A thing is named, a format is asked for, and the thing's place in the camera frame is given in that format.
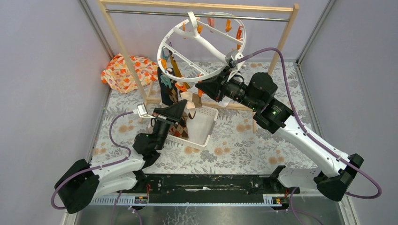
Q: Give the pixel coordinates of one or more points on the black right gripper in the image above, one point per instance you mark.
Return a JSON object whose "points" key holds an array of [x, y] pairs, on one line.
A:
{"points": [[215, 88]]}

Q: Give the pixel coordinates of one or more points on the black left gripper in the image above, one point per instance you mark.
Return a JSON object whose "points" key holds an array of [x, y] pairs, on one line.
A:
{"points": [[163, 117]]}

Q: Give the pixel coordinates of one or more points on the orange clothes peg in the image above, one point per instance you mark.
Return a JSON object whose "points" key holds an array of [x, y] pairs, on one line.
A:
{"points": [[200, 92], [181, 86]]}

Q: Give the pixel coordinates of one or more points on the navy blue patterned sock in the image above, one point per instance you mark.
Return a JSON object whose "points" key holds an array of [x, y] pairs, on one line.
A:
{"points": [[162, 86]]}

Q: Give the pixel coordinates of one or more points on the white sock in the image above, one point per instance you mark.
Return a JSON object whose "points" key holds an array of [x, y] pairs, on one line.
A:
{"points": [[224, 103]]}

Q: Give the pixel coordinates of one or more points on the beige brown ribbed sock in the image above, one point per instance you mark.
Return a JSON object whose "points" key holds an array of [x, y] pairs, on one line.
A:
{"points": [[193, 102]]}

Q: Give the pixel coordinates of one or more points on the mustard yellow sock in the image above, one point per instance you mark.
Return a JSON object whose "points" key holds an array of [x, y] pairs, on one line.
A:
{"points": [[176, 70]]}

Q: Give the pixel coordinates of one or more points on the white round clip hanger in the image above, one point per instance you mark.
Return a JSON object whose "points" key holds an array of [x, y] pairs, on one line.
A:
{"points": [[193, 33]]}

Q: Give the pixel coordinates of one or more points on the brown yellow argyle sock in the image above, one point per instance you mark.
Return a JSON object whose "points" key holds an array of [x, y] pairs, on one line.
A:
{"points": [[170, 95]]}

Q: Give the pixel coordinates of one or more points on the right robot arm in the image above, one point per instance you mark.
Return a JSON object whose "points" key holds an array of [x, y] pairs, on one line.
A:
{"points": [[331, 177]]}

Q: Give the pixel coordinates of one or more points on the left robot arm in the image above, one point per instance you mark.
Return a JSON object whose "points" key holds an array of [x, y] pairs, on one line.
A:
{"points": [[85, 181]]}

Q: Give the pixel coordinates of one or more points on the brown orange argyle sock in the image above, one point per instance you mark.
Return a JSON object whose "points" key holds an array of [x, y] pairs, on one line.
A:
{"points": [[180, 129]]}

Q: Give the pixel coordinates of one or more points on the white plastic laundry basket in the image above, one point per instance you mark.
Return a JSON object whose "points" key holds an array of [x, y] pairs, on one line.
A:
{"points": [[199, 129]]}

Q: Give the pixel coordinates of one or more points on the floral grey table cloth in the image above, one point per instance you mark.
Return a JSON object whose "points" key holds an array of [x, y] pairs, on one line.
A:
{"points": [[236, 146]]}

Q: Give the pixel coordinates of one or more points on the pink clothes peg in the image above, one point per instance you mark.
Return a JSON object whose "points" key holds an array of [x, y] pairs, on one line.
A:
{"points": [[210, 22]]}

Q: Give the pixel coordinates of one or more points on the orange floral cloth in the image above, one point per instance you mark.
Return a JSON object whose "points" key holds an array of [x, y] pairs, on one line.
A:
{"points": [[119, 78]]}

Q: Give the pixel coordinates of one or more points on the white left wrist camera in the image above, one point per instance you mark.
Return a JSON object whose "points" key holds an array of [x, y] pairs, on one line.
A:
{"points": [[141, 111]]}

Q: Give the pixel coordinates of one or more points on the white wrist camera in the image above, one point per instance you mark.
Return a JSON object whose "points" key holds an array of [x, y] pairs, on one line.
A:
{"points": [[141, 111], [232, 60]]}

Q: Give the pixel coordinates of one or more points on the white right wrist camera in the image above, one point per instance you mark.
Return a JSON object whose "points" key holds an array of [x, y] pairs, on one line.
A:
{"points": [[232, 60]]}

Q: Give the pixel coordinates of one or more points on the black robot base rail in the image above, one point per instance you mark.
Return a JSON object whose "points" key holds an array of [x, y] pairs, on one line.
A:
{"points": [[209, 188]]}

